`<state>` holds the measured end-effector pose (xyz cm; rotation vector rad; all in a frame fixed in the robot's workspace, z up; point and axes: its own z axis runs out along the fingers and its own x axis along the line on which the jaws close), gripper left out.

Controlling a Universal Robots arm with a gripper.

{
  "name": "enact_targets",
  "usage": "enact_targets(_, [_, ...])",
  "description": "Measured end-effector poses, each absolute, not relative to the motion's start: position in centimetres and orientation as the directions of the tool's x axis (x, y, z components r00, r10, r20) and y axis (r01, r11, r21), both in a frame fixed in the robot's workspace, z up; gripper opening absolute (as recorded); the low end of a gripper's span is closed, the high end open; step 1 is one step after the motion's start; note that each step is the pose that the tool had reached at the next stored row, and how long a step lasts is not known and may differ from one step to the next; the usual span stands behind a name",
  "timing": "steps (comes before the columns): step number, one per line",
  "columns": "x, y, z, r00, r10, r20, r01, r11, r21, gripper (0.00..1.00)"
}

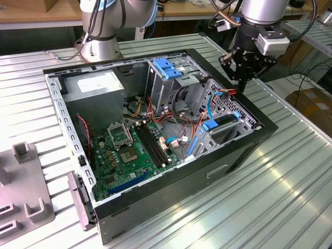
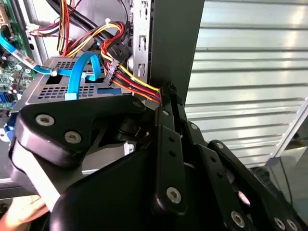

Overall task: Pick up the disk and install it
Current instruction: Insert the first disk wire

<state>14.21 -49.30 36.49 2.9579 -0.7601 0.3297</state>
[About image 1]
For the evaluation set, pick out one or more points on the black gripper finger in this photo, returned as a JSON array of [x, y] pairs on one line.
[[230, 64], [262, 64]]

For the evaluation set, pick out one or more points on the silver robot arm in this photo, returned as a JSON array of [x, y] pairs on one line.
[[262, 10]]

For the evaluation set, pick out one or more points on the grey metal disk bay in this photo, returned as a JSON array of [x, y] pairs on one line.
[[203, 141]]

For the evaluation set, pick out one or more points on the small black device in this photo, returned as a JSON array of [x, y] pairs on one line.
[[297, 3]]

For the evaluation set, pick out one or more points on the large cardboard box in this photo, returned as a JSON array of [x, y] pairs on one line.
[[311, 103]]

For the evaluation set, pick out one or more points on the blue plastic drive latch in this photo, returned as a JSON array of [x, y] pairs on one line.
[[166, 68]]

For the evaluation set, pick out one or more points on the metal slat side table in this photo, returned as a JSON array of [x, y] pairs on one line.
[[324, 39]]

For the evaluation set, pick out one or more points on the wooden desk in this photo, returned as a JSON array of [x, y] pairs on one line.
[[186, 10]]

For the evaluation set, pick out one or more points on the grey metal drive cage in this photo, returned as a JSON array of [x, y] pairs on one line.
[[160, 90]]

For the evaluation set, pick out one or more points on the black RAM slot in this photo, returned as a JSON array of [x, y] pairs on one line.
[[152, 145], [155, 143], [159, 141], [148, 146]]

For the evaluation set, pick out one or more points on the black open PC case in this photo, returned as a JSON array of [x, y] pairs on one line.
[[181, 186]]

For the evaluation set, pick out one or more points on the CPU socket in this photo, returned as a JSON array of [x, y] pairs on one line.
[[129, 155]]

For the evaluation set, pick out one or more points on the grey power supply box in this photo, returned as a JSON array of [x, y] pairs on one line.
[[93, 103]]

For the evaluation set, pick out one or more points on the blue expansion slot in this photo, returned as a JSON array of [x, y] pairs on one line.
[[128, 182]]

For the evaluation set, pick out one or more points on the green motherboard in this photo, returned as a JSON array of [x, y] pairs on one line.
[[103, 166]]

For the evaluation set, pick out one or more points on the black case fan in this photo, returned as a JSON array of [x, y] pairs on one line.
[[83, 140]]

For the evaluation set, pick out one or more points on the brown cardboard box on desk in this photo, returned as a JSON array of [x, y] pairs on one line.
[[59, 5]]

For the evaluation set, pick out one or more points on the grey plastic case bezel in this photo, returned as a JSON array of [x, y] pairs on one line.
[[77, 199]]

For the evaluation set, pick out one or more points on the grey parts rack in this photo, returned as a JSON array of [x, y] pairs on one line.
[[20, 181]]

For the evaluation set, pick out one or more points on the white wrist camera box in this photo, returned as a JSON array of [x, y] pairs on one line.
[[272, 45]]

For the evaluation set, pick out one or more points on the small silver wrist camera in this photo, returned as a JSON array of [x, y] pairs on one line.
[[223, 24]]

